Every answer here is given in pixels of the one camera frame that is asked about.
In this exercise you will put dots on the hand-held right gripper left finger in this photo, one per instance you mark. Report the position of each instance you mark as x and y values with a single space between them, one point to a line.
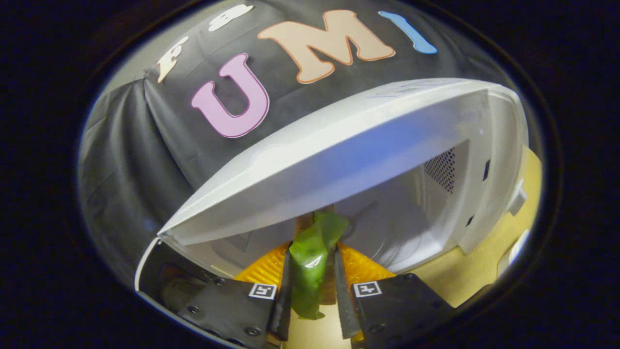
285 310

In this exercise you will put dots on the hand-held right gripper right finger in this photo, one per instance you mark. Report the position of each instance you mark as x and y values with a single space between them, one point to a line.
345 310

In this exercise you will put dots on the sandwich with green lettuce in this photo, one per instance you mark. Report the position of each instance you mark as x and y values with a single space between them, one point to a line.
310 261

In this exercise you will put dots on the white microwave oven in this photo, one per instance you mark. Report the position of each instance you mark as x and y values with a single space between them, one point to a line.
339 155

